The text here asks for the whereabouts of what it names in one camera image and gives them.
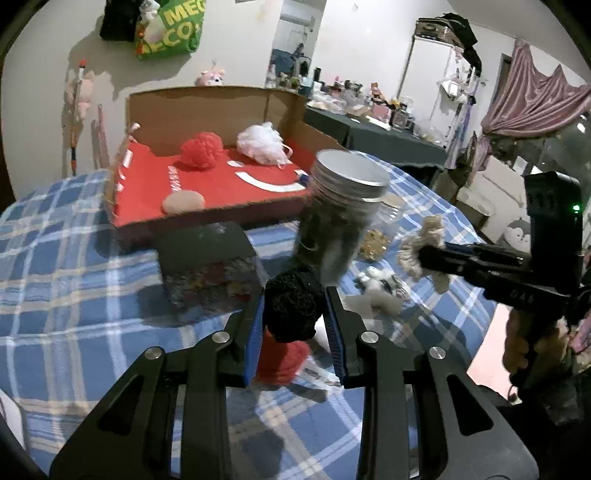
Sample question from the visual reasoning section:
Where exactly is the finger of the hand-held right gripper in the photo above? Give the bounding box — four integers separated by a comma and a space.
441, 242, 527, 266
416, 246, 513, 289

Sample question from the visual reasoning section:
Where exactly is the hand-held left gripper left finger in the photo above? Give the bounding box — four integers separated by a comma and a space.
48, 288, 266, 480

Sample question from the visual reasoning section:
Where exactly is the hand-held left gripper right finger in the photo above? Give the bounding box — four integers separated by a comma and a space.
323, 286, 541, 480

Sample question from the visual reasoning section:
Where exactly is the red knitted ball with label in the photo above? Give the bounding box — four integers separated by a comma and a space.
255, 325, 311, 386

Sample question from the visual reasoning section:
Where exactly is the cream knotted rope toy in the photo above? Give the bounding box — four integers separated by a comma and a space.
397, 216, 451, 294

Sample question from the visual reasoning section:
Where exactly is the black fuzzy ball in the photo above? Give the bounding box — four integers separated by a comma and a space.
263, 264, 326, 343

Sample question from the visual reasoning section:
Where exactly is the beige round sponge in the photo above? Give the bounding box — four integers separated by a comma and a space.
163, 190, 205, 215

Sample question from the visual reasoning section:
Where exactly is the coral bath pouf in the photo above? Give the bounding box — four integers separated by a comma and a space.
179, 131, 225, 171

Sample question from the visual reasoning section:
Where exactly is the white bath pouf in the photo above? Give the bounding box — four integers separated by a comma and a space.
236, 122, 294, 166

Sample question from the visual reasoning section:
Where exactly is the cardboard box with red bottom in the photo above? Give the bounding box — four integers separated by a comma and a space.
105, 85, 347, 250

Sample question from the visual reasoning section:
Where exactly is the person's right hand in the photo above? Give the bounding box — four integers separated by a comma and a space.
503, 307, 575, 388

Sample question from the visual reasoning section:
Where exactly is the penguin plush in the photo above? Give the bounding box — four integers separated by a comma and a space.
501, 217, 532, 252

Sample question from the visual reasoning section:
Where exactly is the white fluffy toy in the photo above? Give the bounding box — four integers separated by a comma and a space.
344, 268, 411, 319

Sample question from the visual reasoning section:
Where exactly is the cream sofa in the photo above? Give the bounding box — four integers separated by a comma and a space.
455, 157, 532, 241

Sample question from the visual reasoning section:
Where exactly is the clear box with gold trinkets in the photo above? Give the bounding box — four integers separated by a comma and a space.
358, 205, 402, 261

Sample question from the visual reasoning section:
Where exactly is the patterned tin box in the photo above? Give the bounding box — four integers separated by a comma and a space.
154, 222, 259, 317

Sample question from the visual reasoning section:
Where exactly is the glass jar with metal lid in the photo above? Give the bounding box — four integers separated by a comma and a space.
293, 148, 391, 282

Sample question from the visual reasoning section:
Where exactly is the pink curtain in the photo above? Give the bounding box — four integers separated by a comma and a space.
480, 39, 591, 139

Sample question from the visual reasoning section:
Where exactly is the dark covered table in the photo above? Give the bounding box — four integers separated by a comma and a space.
305, 107, 451, 169

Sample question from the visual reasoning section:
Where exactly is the row of small figurines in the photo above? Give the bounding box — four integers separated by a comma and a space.
314, 78, 416, 130

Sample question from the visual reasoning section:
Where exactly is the white wardrobe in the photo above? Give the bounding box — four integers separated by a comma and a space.
398, 37, 476, 153

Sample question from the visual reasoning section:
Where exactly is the blue plaid blanket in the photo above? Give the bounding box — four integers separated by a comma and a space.
0, 159, 504, 480

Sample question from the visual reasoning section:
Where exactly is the black garment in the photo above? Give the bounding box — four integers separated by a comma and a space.
436, 13, 483, 77

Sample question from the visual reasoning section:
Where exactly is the suitcase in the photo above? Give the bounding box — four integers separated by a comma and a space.
417, 17, 455, 44

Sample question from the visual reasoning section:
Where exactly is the pink stick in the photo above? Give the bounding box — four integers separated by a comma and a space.
95, 104, 112, 169

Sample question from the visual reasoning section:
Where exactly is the small pink plush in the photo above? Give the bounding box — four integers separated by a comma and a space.
195, 68, 227, 88

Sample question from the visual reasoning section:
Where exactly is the stick with red tip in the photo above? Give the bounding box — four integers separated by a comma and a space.
69, 59, 88, 176

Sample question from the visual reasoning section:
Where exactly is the pink plush toy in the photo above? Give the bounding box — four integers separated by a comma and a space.
65, 69, 95, 121

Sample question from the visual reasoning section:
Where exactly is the green tote bag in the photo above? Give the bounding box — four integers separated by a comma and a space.
135, 0, 205, 61

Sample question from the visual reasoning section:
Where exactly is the black bag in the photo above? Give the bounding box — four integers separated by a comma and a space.
99, 0, 144, 41

